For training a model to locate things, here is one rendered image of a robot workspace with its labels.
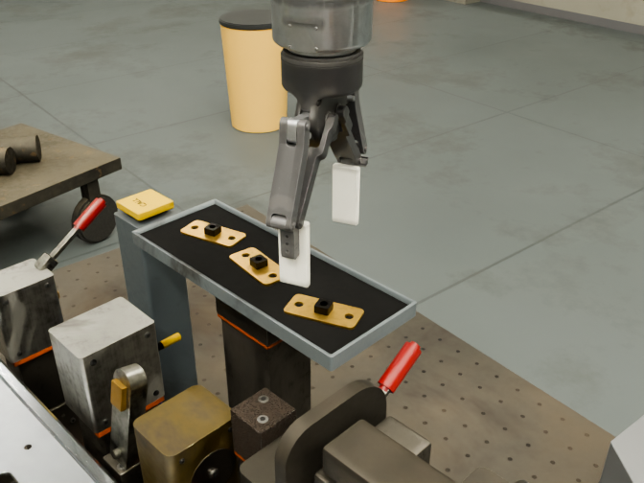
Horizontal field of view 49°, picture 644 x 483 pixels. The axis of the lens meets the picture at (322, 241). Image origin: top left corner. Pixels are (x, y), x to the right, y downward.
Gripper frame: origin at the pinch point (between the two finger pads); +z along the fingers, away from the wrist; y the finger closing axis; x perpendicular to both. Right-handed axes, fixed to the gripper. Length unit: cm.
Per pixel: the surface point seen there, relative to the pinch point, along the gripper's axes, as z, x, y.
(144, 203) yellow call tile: 9.0, -33.8, -14.7
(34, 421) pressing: 25.1, -32.1, 13.7
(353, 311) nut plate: 8.8, 3.3, -1.0
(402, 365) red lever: 10.6, 10.4, 3.4
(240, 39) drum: 66, -180, -306
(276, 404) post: 15.1, -1.2, 9.4
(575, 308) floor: 125, 28, -191
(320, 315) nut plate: 8.8, 0.3, 1.0
